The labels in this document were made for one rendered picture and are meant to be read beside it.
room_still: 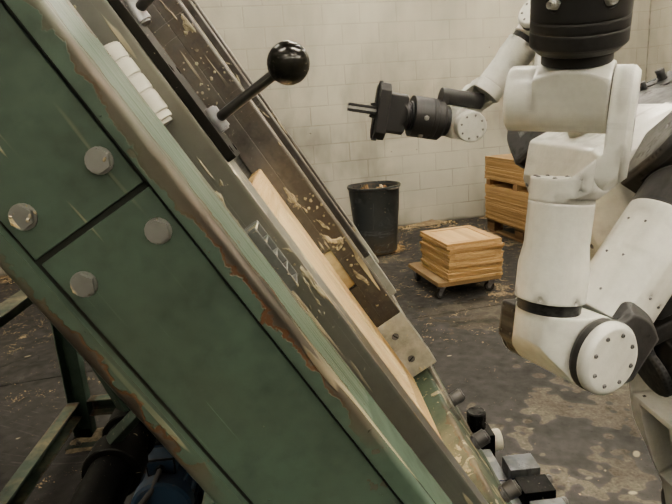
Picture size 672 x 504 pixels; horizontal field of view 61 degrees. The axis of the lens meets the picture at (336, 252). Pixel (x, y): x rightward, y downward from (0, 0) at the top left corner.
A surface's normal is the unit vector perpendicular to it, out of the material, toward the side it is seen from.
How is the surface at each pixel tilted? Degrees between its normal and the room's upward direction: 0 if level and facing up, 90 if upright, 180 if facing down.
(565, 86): 105
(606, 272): 46
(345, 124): 90
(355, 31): 90
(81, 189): 90
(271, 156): 90
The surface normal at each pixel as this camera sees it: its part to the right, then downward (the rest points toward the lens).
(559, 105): -0.45, 0.50
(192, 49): 0.07, 0.24
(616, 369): 0.40, 0.20
